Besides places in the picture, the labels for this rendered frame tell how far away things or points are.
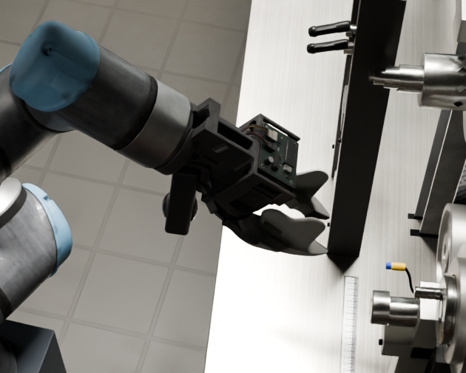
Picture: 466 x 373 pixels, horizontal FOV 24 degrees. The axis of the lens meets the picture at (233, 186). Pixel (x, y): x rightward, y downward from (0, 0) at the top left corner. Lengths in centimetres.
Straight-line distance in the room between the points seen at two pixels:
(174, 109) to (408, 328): 48
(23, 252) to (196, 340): 120
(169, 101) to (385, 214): 77
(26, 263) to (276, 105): 57
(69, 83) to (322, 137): 88
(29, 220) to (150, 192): 139
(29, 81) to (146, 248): 179
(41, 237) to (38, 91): 51
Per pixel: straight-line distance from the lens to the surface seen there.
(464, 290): 114
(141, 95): 94
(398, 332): 130
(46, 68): 91
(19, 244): 140
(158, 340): 256
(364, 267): 162
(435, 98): 124
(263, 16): 192
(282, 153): 101
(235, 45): 309
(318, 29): 126
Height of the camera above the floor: 228
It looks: 55 degrees down
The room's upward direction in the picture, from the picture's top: straight up
